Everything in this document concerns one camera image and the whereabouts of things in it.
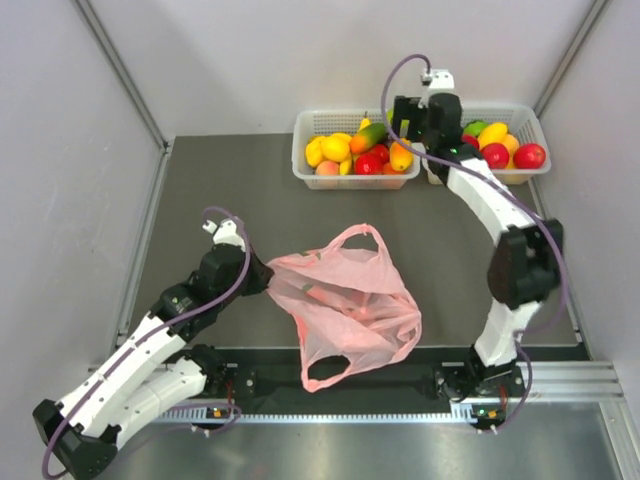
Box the green orange mango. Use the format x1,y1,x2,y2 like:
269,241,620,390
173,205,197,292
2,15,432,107
349,122,387,154

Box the yellow orange fruit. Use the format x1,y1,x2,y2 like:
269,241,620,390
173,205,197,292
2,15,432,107
320,133,351,163

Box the pink plastic bag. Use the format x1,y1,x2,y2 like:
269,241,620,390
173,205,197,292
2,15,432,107
267,224,422,393

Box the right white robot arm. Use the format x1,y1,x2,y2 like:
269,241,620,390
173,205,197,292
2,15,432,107
391,93,564,401

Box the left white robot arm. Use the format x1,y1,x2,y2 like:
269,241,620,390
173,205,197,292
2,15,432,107
33,244,273,479

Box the peach fruit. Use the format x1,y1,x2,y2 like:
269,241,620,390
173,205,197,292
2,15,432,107
315,160,340,176

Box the yellow pear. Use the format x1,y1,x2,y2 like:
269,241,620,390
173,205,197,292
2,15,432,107
358,115,371,131

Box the orange tangerine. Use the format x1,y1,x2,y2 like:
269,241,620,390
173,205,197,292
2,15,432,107
382,162,404,175

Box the red apple in left basket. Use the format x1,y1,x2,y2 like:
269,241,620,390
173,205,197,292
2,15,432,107
354,153,385,175

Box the red apple middle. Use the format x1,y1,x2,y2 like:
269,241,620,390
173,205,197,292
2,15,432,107
461,134,480,150

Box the green lime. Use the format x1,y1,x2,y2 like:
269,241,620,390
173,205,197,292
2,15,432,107
463,120,488,137

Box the yellow banana bunch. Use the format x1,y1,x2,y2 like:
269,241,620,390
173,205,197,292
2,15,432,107
339,155,353,176

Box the yellow mango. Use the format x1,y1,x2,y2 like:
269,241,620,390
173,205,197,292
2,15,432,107
477,122,509,150

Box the left white plastic basket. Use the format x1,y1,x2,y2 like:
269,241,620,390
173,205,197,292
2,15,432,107
292,109,421,190

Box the white plastic basket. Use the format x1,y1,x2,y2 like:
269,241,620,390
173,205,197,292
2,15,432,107
292,109,421,190
410,95,551,185

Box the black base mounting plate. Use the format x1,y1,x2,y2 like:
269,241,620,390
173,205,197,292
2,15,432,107
199,347,526,416

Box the red apple front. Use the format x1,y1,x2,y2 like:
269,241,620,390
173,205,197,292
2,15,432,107
481,143,510,170

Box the right white plastic basket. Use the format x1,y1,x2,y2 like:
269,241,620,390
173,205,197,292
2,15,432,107
410,95,551,185

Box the red apple right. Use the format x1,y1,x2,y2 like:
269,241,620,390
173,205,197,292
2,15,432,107
513,143,547,170

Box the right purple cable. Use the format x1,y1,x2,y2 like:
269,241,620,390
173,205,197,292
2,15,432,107
381,53,569,401

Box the purple cable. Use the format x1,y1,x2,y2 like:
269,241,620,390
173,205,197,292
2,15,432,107
40,205,251,480
381,53,569,401

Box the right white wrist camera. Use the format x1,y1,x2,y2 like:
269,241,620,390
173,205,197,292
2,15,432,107
420,68,455,102

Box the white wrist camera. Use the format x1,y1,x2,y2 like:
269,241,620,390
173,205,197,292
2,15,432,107
202,218,246,251
420,68,455,102

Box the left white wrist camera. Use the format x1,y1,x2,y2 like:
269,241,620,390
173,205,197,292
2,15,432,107
202,218,246,251

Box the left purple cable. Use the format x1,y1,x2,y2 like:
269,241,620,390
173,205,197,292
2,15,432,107
40,205,251,480

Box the grey slotted cable duct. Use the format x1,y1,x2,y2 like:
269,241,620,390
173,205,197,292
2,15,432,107
154,403,501,426

